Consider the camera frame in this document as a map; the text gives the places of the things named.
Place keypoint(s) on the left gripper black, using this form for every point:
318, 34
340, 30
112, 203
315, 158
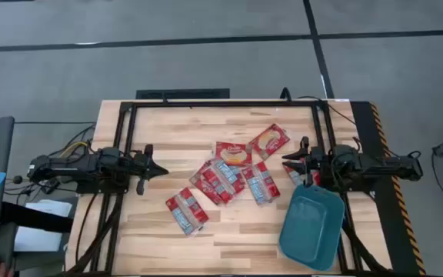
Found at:
142, 165

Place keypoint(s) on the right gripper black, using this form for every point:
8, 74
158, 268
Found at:
313, 161

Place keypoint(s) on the red popcorn bag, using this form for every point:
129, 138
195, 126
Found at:
294, 177
223, 181
269, 140
199, 184
240, 178
187, 211
262, 184
233, 154

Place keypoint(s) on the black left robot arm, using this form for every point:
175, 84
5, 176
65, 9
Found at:
71, 165

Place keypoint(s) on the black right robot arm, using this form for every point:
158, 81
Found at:
379, 167

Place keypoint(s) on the teal plastic basket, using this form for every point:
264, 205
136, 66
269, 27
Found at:
314, 231

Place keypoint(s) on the black floor vent grille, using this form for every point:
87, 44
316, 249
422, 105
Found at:
183, 94

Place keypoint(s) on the black mat with hazard stripes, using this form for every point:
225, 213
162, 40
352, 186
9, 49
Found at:
394, 231

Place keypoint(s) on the black bar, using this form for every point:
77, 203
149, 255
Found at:
33, 217

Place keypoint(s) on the white paper sheet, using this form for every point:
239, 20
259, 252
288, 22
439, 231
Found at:
40, 240

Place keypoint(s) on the black round knob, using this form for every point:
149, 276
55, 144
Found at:
17, 179

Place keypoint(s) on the black metal table frame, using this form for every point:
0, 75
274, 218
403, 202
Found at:
225, 104

